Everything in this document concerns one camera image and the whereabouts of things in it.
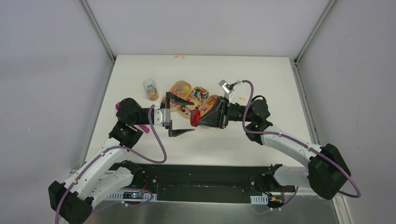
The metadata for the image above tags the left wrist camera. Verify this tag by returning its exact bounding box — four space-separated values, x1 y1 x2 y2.
154 108 171 127

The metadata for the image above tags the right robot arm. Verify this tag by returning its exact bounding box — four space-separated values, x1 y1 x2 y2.
190 96 351 200

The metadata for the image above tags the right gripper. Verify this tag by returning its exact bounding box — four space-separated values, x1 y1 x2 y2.
196 96 254 129

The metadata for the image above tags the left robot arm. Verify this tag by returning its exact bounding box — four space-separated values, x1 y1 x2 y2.
48 92 193 224

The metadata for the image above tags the tray of popsicle candies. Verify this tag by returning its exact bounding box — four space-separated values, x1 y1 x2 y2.
199 95 219 116

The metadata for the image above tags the magenta plastic scoop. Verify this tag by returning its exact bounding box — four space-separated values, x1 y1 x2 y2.
115 102 150 133

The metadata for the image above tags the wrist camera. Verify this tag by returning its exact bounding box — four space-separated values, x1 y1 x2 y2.
218 80 237 102
154 108 171 127

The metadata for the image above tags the clear plastic jar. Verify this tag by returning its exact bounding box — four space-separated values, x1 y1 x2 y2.
143 78 159 101

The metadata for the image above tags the tray of lollipop candies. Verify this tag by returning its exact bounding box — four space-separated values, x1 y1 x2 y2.
178 86 209 119

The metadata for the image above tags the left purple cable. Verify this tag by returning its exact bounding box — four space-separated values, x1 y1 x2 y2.
54 104 168 224

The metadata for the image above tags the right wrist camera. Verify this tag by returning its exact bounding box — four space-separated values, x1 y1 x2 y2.
218 80 237 102

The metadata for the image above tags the tray of gummy candies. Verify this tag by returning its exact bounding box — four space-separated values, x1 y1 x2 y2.
162 80 192 112

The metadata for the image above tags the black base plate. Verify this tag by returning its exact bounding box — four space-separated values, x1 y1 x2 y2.
111 163 296 205

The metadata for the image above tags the red jar lid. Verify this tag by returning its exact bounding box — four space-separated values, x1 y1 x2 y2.
190 109 201 127

